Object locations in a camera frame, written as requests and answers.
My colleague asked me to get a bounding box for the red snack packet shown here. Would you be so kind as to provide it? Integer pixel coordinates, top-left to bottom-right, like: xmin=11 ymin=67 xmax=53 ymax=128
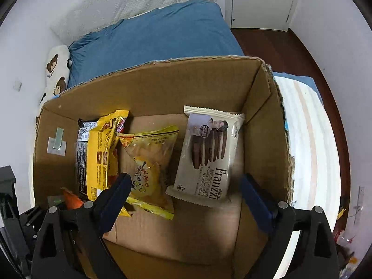
xmin=116 ymin=116 xmax=128 ymax=134

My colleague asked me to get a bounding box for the yellow packet with brown squares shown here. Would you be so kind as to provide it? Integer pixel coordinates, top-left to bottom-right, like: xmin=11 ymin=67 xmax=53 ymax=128
xmin=86 ymin=110 xmax=130 ymax=202

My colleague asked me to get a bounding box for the white quilted headboard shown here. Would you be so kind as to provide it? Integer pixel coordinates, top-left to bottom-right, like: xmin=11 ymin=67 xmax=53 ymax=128
xmin=49 ymin=0 xmax=211 ymax=45

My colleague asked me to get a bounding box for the white door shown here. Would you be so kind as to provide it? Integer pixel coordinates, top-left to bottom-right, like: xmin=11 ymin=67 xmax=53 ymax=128
xmin=225 ymin=0 xmax=300 ymax=31

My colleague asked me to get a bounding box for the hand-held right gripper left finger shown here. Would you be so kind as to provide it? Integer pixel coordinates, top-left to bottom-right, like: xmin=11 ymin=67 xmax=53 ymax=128
xmin=30 ymin=173 xmax=133 ymax=279

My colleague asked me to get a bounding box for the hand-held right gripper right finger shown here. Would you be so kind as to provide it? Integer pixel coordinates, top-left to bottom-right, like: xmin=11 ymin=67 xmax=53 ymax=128
xmin=240 ymin=173 xmax=340 ymax=279

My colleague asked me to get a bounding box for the blue bed sheet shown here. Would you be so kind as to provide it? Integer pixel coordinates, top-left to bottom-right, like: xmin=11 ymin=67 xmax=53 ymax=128
xmin=67 ymin=0 xmax=324 ymax=106

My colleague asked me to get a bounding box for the orange snack packet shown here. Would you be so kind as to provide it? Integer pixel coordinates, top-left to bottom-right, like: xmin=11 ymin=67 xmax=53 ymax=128
xmin=60 ymin=187 xmax=85 ymax=210

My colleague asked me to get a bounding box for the yellow crinkled snack packet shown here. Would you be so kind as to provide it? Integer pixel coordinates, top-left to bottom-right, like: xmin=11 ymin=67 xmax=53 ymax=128
xmin=116 ymin=126 xmax=180 ymax=221

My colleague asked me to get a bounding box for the black snack packet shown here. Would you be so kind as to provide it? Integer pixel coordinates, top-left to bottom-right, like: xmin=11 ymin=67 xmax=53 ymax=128
xmin=75 ymin=118 xmax=98 ymax=194

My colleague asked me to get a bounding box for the cardboard box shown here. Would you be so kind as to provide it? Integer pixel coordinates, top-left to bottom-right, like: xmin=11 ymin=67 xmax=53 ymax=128
xmin=30 ymin=56 xmax=297 ymax=279

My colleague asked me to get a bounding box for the bear print pillow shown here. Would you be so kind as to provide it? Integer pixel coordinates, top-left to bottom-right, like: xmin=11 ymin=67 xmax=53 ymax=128
xmin=35 ymin=44 xmax=70 ymax=125

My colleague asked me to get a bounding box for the striped pink blanket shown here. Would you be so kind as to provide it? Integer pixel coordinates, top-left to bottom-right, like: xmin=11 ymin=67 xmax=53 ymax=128
xmin=273 ymin=76 xmax=343 ymax=214

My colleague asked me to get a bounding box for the beige chocolate cookie packet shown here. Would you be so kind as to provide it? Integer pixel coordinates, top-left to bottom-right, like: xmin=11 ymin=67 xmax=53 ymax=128
xmin=166 ymin=105 xmax=245 ymax=208

